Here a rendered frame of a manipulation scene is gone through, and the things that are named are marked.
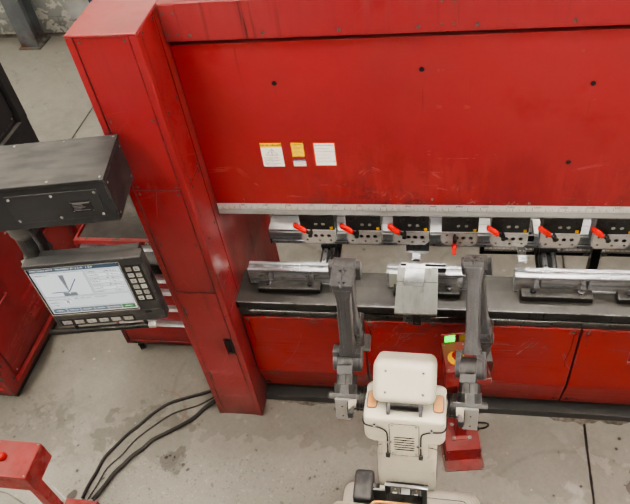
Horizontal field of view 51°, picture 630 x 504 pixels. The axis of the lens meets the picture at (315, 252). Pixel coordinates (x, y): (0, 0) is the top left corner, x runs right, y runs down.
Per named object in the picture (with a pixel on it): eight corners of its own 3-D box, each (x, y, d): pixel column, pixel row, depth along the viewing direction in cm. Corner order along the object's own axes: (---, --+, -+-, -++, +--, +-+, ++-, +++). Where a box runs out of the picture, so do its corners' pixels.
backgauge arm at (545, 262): (539, 296, 313) (542, 276, 303) (528, 204, 357) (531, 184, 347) (556, 296, 312) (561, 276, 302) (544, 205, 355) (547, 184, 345)
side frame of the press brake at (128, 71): (219, 413, 375) (62, 36, 211) (251, 297, 433) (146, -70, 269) (262, 416, 370) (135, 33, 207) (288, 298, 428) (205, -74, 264)
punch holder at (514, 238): (489, 246, 280) (492, 217, 268) (488, 232, 286) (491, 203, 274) (526, 247, 277) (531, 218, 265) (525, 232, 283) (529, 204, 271)
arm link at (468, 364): (459, 386, 229) (475, 388, 227) (460, 356, 230) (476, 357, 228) (462, 385, 237) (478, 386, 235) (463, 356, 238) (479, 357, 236)
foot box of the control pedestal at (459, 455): (444, 472, 336) (445, 461, 327) (437, 427, 353) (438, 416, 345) (484, 469, 334) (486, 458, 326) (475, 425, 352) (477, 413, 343)
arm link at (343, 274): (323, 279, 215) (354, 280, 213) (330, 253, 225) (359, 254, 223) (333, 374, 241) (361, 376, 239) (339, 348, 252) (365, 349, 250)
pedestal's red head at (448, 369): (445, 387, 294) (446, 364, 281) (440, 357, 305) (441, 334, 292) (491, 384, 293) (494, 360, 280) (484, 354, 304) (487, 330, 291)
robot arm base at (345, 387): (326, 397, 234) (360, 399, 232) (328, 373, 235) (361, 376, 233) (330, 394, 243) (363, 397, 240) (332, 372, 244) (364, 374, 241)
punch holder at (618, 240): (590, 248, 273) (597, 219, 261) (587, 233, 278) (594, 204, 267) (629, 249, 270) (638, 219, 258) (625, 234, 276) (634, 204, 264)
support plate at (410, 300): (394, 314, 284) (394, 312, 283) (397, 268, 302) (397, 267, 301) (437, 315, 281) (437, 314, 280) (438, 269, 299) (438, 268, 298)
